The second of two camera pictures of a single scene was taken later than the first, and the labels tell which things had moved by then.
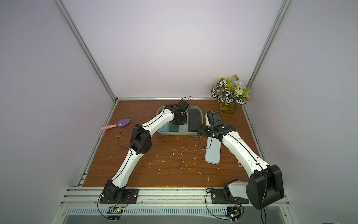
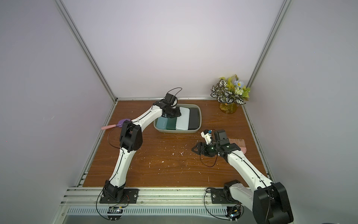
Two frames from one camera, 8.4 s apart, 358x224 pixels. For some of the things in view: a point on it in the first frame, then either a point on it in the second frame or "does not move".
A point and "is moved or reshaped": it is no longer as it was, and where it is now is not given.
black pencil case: (193, 120) does not move
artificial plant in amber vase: (229, 93) does not move
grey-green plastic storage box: (195, 118) does not move
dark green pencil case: (173, 128) is moved or reshaped
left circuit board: (114, 213) does not move
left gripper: (184, 121) -> (178, 114)
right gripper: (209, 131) -> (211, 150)
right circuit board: (233, 212) does not move
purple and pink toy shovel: (121, 123) does not move
